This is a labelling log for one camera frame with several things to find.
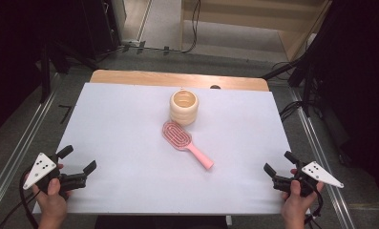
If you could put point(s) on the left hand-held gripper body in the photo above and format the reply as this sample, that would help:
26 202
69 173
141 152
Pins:
40 168

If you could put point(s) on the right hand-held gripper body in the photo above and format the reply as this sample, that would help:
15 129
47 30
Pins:
320 173

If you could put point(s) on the pink hairbrush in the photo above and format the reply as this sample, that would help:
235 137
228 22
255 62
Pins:
177 136

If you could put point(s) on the cream ribbed cup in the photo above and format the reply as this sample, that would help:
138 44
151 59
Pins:
184 115

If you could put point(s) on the person's left hand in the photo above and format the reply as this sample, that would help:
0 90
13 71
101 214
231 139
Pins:
52 205

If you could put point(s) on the person's right hand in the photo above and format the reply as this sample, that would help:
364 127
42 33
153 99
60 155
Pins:
295 206

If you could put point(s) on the white board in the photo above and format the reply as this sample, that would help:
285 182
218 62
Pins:
130 152

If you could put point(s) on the black metal stand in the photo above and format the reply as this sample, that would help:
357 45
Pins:
45 73
306 82

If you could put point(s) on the dark round table grommet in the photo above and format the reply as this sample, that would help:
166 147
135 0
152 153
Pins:
215 87

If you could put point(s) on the wooden table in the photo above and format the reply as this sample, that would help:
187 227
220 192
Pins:
145 78

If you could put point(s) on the black cabinet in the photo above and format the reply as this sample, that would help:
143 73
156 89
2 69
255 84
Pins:
101 28

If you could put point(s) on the wooden shelf unit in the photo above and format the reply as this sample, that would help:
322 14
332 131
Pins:
241 22

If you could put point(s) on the silver floor rail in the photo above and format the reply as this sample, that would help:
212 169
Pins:
21 146
320 159

